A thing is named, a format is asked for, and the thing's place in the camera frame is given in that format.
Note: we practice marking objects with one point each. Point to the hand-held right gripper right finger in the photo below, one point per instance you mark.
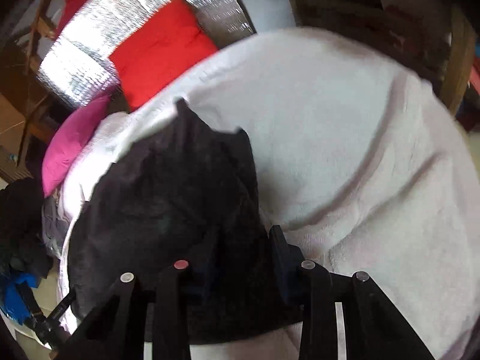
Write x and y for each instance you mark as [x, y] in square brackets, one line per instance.
[281, 262]

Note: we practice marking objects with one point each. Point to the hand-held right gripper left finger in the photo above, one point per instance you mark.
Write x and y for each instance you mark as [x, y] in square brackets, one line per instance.
[176, 292]

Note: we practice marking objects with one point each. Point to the dark quilted jacket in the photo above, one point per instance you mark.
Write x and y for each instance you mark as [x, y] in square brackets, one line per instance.
[168, 195]

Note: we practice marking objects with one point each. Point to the white blanket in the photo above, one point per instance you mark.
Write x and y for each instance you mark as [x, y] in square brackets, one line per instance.
[337, 138]

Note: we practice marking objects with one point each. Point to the grey garment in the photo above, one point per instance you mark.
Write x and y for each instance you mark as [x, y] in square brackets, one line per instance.
[54, 228]

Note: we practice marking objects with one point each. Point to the blue jacket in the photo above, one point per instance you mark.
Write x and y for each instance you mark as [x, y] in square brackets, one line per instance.
[15, 296]

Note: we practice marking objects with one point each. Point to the black down jacket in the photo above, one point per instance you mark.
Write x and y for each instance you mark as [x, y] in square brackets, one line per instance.
[20, 221]

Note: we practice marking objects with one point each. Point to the pink pillow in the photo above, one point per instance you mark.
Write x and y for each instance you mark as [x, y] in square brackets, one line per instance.
[71, 142]

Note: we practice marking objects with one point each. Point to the red pillow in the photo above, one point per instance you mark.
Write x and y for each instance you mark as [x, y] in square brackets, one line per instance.
[165, 48]

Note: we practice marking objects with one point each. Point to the wooden table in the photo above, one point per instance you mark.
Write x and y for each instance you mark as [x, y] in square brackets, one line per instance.
[375, 11]

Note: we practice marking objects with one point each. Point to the silver foil insulation board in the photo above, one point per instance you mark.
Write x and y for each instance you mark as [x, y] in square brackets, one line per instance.
[123, 3]

